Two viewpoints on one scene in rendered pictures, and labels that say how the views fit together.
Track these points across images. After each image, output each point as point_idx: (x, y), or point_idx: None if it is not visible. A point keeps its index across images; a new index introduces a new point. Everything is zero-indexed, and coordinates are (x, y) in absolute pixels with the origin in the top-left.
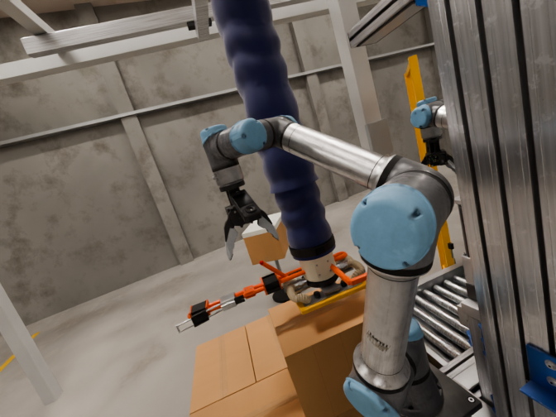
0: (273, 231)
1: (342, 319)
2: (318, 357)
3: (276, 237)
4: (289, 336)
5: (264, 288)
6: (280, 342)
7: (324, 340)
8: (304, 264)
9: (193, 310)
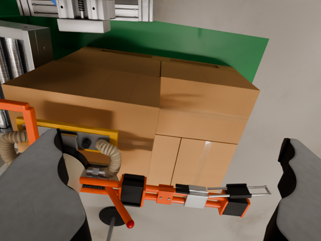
0: (33, 150)
1: (80, 111)
2: (127, 95)
3: (51, 128)
4: (143, 129)
5: (145, 185)
6: (154, 128)
7: (112, 100)
8: (72, 186)
9: (243, 206)
